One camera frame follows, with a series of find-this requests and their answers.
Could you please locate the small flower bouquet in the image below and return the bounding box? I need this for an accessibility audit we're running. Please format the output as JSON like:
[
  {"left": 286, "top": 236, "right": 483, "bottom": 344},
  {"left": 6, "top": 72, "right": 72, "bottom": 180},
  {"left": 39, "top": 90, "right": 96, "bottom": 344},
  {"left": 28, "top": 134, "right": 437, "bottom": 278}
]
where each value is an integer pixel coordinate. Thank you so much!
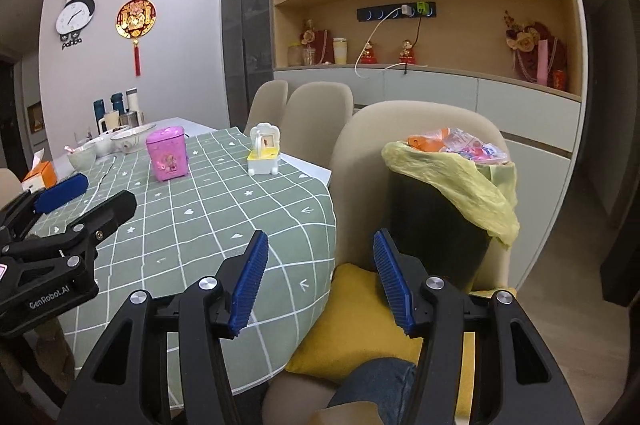
[{"left": 300, "top": 20, "right": 331, "bottom": 66}]

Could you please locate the orange white tissue box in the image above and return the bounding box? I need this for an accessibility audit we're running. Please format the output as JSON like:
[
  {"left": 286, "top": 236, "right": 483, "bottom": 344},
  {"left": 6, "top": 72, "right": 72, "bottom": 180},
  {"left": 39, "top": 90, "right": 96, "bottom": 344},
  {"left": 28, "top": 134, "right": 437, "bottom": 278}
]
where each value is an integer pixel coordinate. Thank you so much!
[{"left": 22, "top": 160, "right": 56, "bottom": 192}]

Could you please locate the green checked tablecloth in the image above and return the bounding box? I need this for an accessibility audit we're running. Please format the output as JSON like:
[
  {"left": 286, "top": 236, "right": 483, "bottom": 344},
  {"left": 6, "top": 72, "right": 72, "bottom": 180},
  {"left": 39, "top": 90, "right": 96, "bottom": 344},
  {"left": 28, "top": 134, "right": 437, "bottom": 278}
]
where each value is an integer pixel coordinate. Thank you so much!
[{"left": 27, "top": 126, "right": 337, "bottom": 398}]

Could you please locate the beige chair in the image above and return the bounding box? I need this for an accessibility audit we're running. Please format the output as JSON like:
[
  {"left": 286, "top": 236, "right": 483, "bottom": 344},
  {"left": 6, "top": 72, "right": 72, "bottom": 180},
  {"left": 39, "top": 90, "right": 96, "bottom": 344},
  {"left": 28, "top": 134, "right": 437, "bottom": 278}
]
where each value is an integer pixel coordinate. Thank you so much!
[
  {"left": 280, "top": 82, "right": 354, "bottom": 166},
  {"left": 245, "top": 80, "right": 290, "bottom": 136},
  {"left": 262, "top": 101, "right": 516, "bottom": 425}
]

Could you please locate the orange wrapper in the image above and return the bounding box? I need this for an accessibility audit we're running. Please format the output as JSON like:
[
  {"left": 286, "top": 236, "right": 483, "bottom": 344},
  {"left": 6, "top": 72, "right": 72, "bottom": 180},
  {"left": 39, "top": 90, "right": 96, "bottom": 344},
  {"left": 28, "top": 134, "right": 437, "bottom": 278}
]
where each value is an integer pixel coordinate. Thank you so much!
[{"left": 406, "top": 132, "right": 451, "bottom": 153}]

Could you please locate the large white bowl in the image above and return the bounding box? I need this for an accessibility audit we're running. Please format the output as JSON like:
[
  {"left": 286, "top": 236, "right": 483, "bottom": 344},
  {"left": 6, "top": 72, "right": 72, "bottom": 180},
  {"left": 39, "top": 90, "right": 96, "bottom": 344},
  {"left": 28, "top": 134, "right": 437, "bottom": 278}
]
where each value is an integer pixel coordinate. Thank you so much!
[{"left": 110, "top": 124, "right": 157, "bottom": 152}]

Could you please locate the white charging cable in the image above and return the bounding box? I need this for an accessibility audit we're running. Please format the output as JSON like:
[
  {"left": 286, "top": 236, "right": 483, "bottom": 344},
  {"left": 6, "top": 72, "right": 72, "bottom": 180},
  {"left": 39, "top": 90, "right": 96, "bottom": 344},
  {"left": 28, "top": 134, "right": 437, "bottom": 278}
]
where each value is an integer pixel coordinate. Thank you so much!
[{"left": 354, "top": 12, "right": 407, "bottom": 80}]

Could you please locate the black cable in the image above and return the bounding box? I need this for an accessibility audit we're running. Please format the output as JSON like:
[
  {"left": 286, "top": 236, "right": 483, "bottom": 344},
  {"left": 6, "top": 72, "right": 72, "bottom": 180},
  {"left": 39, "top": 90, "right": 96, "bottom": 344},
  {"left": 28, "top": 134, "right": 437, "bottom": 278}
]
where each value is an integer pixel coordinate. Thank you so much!
[{"left": 402, "top": 16, "right": 424, "bottom": 76}]

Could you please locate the large red flower bouquet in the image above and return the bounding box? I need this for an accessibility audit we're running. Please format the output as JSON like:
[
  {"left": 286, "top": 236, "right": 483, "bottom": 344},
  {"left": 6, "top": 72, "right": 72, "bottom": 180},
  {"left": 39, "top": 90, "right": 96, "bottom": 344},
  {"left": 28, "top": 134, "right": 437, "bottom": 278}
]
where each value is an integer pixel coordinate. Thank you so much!
[{"left": 504, "top": 10, "right": 568, "bottom": 86}]

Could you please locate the yellow seat cushion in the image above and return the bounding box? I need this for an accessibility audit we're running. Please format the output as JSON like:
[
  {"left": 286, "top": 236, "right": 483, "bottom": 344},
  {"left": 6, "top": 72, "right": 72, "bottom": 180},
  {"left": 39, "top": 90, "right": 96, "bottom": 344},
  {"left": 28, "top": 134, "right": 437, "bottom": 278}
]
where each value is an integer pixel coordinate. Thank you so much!
[{"left": 285, "top": 264, "right": 476, "bottom": 388}]

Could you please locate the red gold wall ornament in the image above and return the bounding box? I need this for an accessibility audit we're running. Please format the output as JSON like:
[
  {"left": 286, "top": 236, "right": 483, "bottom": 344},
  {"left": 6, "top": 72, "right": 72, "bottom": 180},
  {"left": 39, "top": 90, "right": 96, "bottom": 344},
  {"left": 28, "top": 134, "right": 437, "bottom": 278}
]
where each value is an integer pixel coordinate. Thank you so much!
[{"left": 116, "top": 0, "right": 157, "bottom": 77}]

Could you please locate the wooden wall shelf unit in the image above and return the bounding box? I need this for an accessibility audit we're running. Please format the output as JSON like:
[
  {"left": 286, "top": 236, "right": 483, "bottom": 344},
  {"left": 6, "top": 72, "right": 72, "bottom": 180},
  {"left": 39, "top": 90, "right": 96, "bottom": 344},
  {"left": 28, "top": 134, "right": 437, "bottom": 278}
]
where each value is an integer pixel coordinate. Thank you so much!
[{"left": 269, "top": 0, "right": 586, "bottom": 100}]

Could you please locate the panda wall clock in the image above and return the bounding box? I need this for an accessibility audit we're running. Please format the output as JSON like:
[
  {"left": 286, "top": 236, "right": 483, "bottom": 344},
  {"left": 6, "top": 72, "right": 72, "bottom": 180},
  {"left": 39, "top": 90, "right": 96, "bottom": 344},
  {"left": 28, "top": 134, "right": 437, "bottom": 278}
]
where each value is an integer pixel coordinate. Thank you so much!
[{"left": 54, "top": 0, "right": 96, "bottom": 50}]

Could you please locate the black trash bin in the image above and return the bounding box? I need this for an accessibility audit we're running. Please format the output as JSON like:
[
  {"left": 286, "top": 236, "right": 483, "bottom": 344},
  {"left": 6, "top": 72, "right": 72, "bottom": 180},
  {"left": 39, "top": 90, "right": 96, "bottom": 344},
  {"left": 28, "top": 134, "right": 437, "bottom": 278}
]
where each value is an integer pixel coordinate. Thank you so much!
[{"left": 387, "top": 165, "right": 493, "bottom": 293}]

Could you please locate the pink white candy wrapper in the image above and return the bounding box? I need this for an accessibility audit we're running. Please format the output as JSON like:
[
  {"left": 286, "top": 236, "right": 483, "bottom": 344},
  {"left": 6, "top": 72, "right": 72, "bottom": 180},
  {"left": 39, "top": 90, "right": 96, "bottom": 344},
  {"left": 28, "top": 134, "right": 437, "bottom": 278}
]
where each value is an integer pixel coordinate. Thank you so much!
[{"left": 442, "top": 127, "right": 511, "bottom": 164}]

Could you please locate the black power strip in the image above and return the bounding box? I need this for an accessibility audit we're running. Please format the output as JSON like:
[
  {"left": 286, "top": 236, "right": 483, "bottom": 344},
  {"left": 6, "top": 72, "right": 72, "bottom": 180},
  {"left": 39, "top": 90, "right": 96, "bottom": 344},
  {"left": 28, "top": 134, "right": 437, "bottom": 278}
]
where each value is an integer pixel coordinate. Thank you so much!
[{"left": 356, "top": 2, "right": 436, "bottom": 23}]

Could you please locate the white yellow toy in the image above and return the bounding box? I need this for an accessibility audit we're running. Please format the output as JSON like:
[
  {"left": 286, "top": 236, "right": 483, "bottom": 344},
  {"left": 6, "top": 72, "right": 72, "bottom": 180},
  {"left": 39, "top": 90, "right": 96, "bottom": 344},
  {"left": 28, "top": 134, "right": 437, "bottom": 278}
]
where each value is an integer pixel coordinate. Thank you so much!
[{"left": 246, "top": 121, "right": 282, "bottom": 176}]

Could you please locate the pink plastic toy box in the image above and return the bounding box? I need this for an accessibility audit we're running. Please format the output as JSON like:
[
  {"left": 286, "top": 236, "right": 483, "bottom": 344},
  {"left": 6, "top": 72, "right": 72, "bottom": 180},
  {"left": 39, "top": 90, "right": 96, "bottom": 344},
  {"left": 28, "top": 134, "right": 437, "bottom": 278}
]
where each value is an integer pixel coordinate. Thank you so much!
[{"left": 146, "top": 125, "right": 191, "bottom": 182}]

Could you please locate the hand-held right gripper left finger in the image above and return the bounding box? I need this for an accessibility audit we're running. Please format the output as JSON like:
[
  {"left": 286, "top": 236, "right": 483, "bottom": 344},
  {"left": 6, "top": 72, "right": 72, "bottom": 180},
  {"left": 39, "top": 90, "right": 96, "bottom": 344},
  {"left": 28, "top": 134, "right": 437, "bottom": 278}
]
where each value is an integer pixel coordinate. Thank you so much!
[{"left": 59, "top": 230, "right": 269, "bottom": 425}]

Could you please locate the dark glass cabinet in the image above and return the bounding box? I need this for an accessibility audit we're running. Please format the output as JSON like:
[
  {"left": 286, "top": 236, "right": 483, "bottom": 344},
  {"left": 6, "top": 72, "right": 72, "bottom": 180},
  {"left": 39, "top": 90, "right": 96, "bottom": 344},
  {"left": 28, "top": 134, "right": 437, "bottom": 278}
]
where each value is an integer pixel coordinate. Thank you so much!
[{"left": 220, "top": 0, "right": 275, "bottom": 126}]

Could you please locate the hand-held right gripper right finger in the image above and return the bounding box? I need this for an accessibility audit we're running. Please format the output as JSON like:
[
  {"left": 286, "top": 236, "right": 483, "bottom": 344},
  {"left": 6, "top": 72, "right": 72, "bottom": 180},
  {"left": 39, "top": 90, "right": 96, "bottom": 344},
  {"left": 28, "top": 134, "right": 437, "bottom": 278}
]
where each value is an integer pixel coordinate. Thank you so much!
[{"left": 373, "top": 228, "right": 586, "bottom": 425}]

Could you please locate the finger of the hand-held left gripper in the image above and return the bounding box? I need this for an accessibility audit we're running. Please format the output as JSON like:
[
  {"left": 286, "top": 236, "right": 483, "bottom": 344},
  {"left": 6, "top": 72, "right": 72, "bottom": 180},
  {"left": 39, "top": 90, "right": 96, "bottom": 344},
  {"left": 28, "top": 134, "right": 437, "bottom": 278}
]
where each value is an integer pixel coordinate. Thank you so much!
[
  {"left": 0, "top": 173, "right": 90, "bottom": 236},
  {"left": 0, "top": 191, "right": 137, "bottom": 266}
]

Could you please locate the person's leg in jeans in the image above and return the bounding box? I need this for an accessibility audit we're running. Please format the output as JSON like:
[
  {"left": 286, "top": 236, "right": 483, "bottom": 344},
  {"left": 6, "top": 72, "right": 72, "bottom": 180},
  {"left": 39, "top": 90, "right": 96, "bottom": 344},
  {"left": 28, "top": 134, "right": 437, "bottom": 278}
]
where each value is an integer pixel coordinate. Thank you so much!
[{"left": 327, "top": 357, "right": 418, "bottom": 412}]

